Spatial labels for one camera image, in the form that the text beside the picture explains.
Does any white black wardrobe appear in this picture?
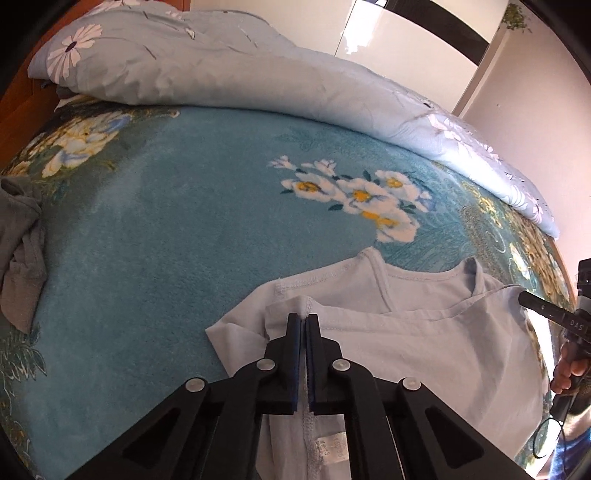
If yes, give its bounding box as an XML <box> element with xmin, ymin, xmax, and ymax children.
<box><xmin>263</xmin><ymin>0</ymin><xmax>504</xmax><ymax>114</ymax></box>

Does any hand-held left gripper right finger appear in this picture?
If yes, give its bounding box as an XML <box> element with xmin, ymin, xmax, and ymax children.
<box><xmin>305</xmin><ymin>314</ymin><xmax>536</xmax><ymax>480</ymax></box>

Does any wooden headboard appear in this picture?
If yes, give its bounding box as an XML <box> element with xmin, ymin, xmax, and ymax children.
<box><xmin>0</xmin><ymin>55</ymin><xmax>61</xmax><ymax>162</ymax></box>

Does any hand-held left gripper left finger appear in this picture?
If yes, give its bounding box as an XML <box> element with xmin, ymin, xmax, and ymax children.
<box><xmin>65</xmin><ymin>313</ymin><xmax>306</xmax><ymax>480</ymax></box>

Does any light blue floral quilt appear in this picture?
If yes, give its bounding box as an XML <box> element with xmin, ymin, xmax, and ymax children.
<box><xmin>27</xmin><ymin>0</ymin><xmax>560</xmax><ymax>239</ymax></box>

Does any light blue printed shirt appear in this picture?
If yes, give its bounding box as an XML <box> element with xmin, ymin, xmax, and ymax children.
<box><xmin>204</xmin><ymin>246</ymin><xmax>552</xmax><ymax>480</ymax></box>

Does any green hanging plant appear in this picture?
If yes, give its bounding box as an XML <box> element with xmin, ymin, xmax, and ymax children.
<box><xmin>501</xmin><ymin>2</ymin><xmax>533</xmax><ymax>34</ymax></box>

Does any person's right hand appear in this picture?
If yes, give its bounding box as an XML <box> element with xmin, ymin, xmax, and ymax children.
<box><xmin>549</xmin><ymin>355</ymin><xmax>590</xmax><ymax>396</ymax></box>

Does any grey garment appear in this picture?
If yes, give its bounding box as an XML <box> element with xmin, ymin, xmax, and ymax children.
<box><xmin>0</xmin><ymin>178</ymin><xmax>49</xmax><ymax>334</ymax></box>

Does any teal floral blanket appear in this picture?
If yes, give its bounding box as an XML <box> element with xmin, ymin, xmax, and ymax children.
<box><xmin>0</xmin><ymin>99</ymin><xmax>573</xmax><ymax>480</ymax></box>

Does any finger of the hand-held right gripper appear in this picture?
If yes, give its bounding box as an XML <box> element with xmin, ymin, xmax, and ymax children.
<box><xmin>517</xmin><ymin>290</ymin><xmax>571</xmax><ymax>326</ymax></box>

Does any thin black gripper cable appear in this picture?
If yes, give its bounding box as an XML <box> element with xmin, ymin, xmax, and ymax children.
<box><xmin>531</xmin><ymin>414</ymin><xmax>570</xmax><ymax>462</ymax></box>

